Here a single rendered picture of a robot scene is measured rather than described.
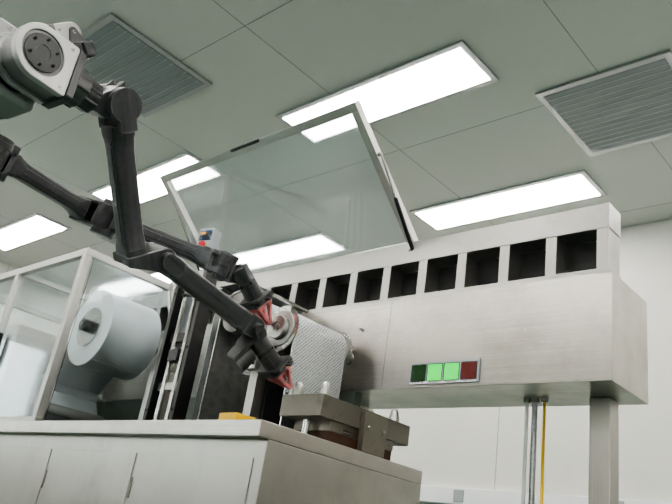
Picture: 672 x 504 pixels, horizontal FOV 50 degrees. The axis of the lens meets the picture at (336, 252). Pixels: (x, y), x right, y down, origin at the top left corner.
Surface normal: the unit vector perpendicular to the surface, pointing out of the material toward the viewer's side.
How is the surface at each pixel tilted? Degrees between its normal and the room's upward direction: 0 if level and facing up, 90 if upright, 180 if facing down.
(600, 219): 90
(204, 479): 90
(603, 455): 90
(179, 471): 90
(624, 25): 180
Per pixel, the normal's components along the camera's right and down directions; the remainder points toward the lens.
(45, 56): 0.82, -0.11
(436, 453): -0.65, -0.38
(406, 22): -0.15, 0.91
